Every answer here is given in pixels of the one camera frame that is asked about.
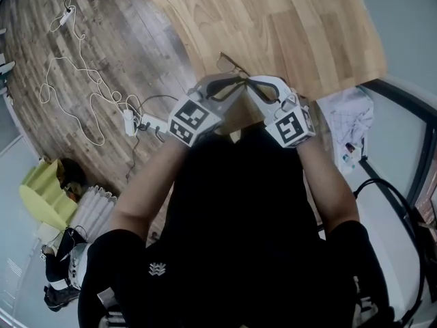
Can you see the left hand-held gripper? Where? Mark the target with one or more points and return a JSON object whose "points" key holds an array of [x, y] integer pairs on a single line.
{"points": [[191, 120]]}

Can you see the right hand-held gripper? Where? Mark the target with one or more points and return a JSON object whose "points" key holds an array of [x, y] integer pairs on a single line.
{"points": [[290, 125]]}

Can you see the black thin-framed eyeglasses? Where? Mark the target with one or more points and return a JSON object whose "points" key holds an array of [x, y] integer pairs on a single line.
{"points": [[226, 63]]}

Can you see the person's right forearm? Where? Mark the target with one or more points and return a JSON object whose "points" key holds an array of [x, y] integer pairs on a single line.
{"points": [[331, 190]]}

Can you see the person's left forearm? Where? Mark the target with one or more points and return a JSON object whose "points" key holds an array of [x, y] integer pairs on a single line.
{"points": [[143, 197]]}

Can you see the wide white power strip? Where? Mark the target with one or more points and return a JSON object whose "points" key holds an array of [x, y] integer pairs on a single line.
{"points": [[153, 122]]}

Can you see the white crumpled cloth pile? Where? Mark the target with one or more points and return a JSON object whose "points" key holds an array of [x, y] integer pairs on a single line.
{"points": [[351, 115]]}

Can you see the long white power adapter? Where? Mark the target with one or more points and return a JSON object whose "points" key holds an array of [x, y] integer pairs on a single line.
{"points": [[128, 122]]}

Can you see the person's black shirt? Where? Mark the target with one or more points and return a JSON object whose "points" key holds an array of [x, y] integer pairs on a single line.
{"points": [[239, 224]]}

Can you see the small white power strip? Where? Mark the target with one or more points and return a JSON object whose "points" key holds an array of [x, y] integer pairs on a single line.
{"points": [[66, 16]]}

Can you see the yellow-green stool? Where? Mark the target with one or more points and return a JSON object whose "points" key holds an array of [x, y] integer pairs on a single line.
{"points": [[44, 197]]}

